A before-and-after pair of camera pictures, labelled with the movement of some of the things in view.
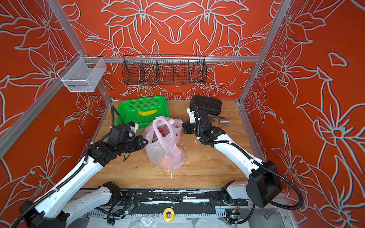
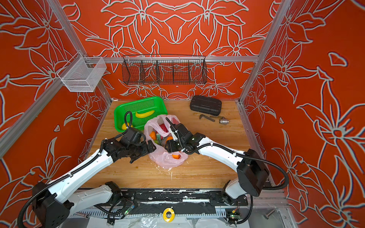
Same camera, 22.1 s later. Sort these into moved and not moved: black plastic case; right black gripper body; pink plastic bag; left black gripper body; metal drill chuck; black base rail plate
Moved: right black gripper body; left black gripper body
Not moved: metal drill chuck; black base rail plate; black plastic case; pink plastic bag
